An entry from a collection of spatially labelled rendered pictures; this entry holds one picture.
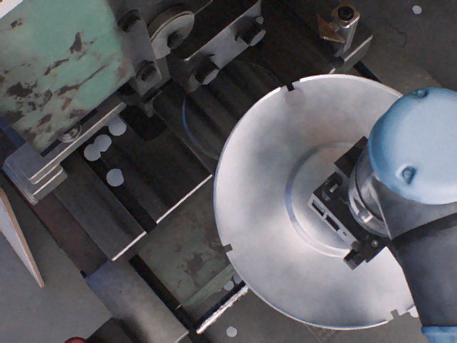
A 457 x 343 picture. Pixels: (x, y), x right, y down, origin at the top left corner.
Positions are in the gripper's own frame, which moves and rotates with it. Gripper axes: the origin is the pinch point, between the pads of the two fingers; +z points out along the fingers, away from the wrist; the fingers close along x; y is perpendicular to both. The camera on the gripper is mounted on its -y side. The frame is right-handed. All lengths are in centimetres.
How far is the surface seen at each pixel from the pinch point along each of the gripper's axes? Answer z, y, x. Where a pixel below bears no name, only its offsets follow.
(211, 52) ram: -15.7, 22.9, 1.8
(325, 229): 0.7, 4.8, 2.0
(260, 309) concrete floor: 79, 6, 8
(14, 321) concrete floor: 79, 40, 51
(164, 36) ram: -21.3, 24.7, 5.2
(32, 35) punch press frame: -40.7, 21.4, 15.1
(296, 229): 0.8, 6.9, 4.3
